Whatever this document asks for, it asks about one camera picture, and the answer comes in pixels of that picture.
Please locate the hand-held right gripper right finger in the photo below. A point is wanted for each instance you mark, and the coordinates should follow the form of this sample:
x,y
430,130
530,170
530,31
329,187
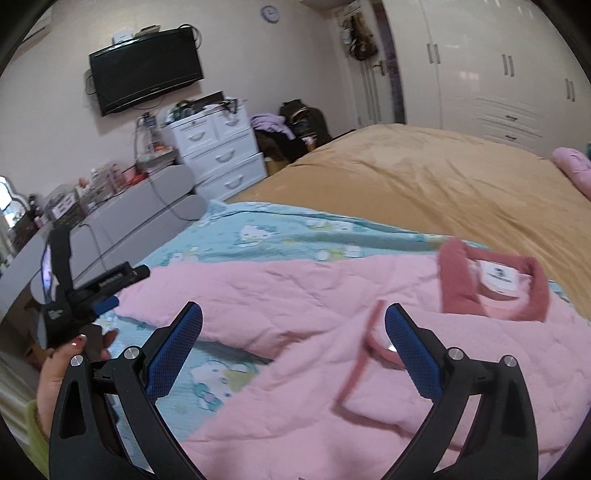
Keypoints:
x,y
415,355

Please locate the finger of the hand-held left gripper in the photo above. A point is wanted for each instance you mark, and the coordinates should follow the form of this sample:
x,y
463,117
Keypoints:
x,y
137,272
106,305

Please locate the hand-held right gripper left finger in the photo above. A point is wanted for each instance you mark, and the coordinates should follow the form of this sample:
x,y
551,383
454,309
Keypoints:
x,y
178,350

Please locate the pink quilted garment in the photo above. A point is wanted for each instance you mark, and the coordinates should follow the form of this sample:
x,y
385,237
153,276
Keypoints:
x,y
300,323

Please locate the dark clothes pile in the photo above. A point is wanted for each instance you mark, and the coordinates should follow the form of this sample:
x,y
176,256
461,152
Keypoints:
x,y
281,147

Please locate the person's left hand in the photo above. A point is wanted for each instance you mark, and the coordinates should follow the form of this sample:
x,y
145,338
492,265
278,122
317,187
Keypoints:
x,y
51,383

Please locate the cosmetics clutter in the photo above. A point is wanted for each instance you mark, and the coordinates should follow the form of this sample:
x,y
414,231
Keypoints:
x,y
92,189

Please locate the white framed mirror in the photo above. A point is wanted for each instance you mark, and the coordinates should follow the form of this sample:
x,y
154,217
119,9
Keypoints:
x,y
11,203

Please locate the white drawer chest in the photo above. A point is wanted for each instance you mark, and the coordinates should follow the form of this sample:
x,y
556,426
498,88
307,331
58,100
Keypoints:
x,y
217,157

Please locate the blue cartoon cat blanket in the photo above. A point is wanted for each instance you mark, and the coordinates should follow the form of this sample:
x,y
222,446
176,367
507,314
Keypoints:
x,y
286,230

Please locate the tan bed blanket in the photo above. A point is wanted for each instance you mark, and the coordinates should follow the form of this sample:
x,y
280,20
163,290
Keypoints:
x,y
415,184

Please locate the purple cloth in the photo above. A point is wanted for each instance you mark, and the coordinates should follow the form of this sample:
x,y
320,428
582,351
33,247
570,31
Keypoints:
x,y
270,123

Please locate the dark bag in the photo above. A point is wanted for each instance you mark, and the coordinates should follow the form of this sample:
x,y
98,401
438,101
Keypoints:
x,y
307,120

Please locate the white router box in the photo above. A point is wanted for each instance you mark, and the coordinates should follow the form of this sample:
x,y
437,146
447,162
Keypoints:
x,y
123,37

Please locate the pink puffer jacket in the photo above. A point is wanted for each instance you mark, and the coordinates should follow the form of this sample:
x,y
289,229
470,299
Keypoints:
x,y
572,168

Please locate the white door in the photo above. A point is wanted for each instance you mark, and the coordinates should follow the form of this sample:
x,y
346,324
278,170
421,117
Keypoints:
x,y
364,92

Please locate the white wardrobe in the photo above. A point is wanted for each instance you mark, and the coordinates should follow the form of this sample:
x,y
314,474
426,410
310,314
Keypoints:
x,y
485,69

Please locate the hanging bags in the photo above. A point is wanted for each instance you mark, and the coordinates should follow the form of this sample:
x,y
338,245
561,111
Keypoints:
x,y
361,37

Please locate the black wall television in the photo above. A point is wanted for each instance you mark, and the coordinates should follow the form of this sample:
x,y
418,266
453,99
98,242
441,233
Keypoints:
x,y
145,69

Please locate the wall air conditioner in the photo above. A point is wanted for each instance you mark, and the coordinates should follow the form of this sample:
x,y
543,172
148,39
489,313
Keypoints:
x,y
37,27

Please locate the round wall clock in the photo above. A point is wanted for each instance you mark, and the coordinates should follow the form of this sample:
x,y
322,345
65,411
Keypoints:
x,y
270,14

